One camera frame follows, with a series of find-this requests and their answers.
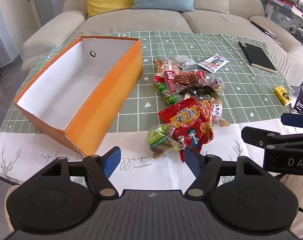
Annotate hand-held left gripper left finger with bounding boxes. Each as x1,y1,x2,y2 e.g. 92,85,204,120
38,146,122,201

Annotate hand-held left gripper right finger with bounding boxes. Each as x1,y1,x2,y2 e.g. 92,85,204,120
184,145,268,202

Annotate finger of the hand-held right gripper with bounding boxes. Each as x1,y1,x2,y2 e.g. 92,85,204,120
241,127,303,147
281,113,303,128

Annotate large red snack bag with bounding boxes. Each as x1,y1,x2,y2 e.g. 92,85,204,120
158,98,215,162

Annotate green nut packet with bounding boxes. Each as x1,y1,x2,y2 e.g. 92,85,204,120
148,124,183,159

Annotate orange white-blue snack packet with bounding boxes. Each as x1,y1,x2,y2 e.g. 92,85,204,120
198,99,230,128

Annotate clear packet round snack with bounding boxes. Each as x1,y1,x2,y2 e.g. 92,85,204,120
205,75,225,94

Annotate dark olive snack packet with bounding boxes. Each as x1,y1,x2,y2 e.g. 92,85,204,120
179,85,220,101

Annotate green candy packet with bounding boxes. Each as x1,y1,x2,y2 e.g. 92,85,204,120
153,81,177,105

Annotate red dried meat packet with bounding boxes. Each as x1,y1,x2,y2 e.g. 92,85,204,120
163,70,207,95

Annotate orange cardboard box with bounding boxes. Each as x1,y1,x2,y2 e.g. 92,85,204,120
14,36,143,157

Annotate white red-striped snack packet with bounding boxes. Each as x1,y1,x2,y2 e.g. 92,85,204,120
197,54,229,73

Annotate peanut snack packet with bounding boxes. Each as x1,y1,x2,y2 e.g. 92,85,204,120
153,59,180,79

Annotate small yellow box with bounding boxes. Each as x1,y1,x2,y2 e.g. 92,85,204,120
273,86,292,107

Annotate person's beige pants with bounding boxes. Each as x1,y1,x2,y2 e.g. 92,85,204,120
279,172,303,205

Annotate phone stand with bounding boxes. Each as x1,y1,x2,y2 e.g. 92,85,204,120
290,84,301,98

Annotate black notebook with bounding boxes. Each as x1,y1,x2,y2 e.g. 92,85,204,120
238,41,277,73

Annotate dark slim book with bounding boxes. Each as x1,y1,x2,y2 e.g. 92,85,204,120
250,21,276,38

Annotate white desk with books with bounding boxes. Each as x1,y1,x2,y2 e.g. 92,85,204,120
258,0,303,40

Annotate green checked tablecloth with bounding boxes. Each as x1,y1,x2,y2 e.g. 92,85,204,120
0,31,303,193

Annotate beige sofa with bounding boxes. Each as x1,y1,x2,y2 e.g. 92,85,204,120
22,0,303,87

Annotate white door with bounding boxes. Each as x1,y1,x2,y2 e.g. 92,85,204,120
5,0,41,39

